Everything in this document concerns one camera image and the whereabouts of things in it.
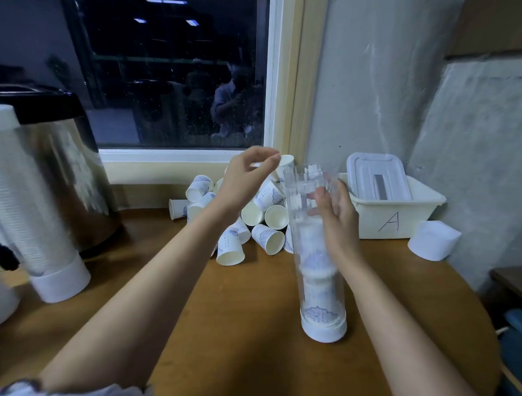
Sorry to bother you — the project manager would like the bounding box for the person's right forearm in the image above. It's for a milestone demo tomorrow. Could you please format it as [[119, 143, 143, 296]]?
[[336, 253, 478, 396]]

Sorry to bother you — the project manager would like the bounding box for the translucent plastic box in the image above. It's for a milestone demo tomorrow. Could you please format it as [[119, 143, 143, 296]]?
[[338, 173, 447, 240]]

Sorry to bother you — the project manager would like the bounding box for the person's right hand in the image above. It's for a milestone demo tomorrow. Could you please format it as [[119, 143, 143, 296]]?
[[308, 180, 364, 272]]

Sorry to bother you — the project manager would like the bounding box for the dark wooden side counter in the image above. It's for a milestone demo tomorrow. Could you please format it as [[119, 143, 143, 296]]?
[[489, 267, 522, 299]]

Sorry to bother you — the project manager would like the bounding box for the pile of paper cups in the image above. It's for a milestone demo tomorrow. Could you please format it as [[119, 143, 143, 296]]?
[[169, 155, 296, 267]]

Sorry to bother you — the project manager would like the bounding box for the brown wooden wall cabinet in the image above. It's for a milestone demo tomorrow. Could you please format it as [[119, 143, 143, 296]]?
[[447, 0, 522, 58]]

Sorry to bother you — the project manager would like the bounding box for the stainless steel water dispenser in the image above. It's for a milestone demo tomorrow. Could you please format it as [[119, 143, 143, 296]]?
[[0, 84, 123, 270]]

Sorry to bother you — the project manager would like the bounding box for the nested stack of paper cups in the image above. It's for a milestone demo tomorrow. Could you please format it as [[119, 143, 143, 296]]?
[[300, 249, 344, 326], [0, 131, 78, 274]]

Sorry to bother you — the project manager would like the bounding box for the white tube cap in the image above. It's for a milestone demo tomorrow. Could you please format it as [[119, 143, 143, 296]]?
[[0, 104, 19, 132]]

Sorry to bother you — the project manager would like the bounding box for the white plastic lid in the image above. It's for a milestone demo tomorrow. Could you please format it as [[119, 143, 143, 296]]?
[[346, 152, 413, 202]]

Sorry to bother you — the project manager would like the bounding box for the white framed window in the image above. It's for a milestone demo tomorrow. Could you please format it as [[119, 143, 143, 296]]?
[[0, 0, 327, 184]]

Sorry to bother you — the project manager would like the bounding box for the person's left hand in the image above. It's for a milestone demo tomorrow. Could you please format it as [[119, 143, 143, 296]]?
[[214, 145, 282, 221]]

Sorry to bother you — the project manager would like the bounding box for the blue bin with tan rim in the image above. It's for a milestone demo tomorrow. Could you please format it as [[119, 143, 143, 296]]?
[[498, 308, 522, 393]]

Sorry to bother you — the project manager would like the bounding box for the person's left forearm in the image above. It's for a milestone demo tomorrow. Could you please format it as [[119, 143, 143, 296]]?
[[36, 200, 246, 393]]

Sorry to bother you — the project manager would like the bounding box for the person's grey shirt sleeve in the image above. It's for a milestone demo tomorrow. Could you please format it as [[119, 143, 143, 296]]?
[[0, 378, 152, 396]]

